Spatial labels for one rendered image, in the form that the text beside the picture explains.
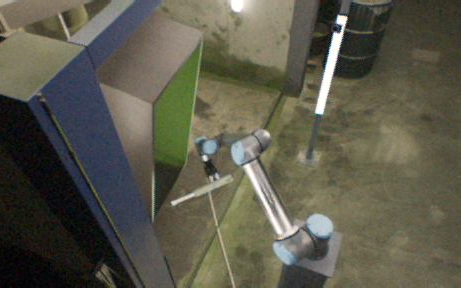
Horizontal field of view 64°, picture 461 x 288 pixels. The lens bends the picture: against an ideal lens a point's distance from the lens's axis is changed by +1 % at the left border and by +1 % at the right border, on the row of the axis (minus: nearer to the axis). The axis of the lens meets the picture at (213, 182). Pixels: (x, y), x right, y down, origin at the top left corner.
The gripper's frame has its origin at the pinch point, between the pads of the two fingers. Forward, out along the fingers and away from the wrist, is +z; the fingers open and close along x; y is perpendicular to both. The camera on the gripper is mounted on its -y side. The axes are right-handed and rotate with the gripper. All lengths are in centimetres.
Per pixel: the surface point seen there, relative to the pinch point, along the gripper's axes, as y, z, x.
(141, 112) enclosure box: -78, -76, 37
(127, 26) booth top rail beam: -159, -102, 39
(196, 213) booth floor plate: 37, 31, 18
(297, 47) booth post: 85, -64, -139
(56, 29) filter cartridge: 56, -139, 61
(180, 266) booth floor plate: 4, 52, 49
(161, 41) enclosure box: -56, -102, 13
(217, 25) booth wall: 130, -109, -84
